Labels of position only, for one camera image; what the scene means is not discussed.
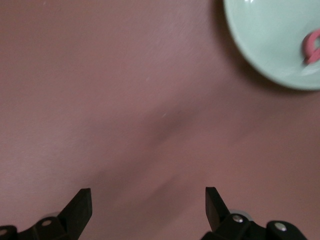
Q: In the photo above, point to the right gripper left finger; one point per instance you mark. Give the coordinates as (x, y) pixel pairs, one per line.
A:
(75, 215)

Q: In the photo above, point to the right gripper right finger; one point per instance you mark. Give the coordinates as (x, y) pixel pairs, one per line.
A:
(220, 220)

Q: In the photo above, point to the pink foam letter Q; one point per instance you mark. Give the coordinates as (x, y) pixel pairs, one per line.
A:
(306, 45)

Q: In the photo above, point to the green plate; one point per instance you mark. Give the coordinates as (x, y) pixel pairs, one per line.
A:
(262, 37)

